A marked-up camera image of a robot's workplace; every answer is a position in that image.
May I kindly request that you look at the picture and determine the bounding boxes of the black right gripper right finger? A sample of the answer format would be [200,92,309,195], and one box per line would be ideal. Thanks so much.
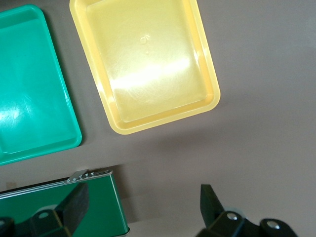
[196,184,297,237]

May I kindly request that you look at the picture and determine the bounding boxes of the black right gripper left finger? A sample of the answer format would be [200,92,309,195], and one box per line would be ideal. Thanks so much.
[0,182,90,237]

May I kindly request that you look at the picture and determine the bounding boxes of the green belt conveyor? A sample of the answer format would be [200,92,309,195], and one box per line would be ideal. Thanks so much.
[0,169,130,237]

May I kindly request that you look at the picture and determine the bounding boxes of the green plastic tray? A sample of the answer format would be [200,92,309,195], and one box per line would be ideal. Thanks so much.
[0,4,82,166]

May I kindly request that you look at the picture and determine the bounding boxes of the yellow plastic tray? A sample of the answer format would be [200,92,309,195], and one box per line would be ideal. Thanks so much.
[69,0,221,135]

